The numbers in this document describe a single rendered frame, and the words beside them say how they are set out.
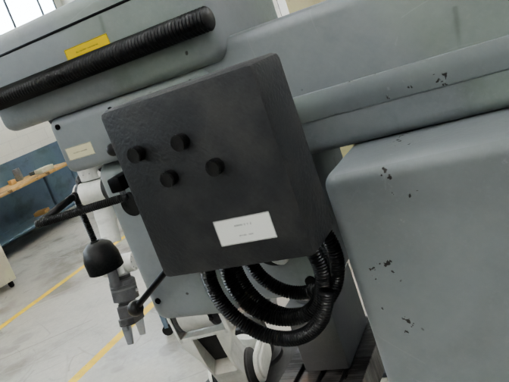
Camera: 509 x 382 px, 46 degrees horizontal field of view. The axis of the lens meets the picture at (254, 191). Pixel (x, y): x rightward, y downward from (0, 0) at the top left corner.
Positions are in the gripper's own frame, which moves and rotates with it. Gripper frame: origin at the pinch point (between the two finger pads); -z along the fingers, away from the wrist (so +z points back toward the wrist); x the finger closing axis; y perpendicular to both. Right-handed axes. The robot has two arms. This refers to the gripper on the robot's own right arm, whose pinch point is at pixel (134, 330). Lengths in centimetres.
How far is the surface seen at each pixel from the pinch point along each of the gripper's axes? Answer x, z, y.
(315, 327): 113, 20, 77
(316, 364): 40, -9, 64
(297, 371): 37, -11, 58
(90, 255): 82, 34, 34
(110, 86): 100, 60, 53
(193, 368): -161, -65, -44
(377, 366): 36, -14, 79
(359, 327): 28, -5, 76
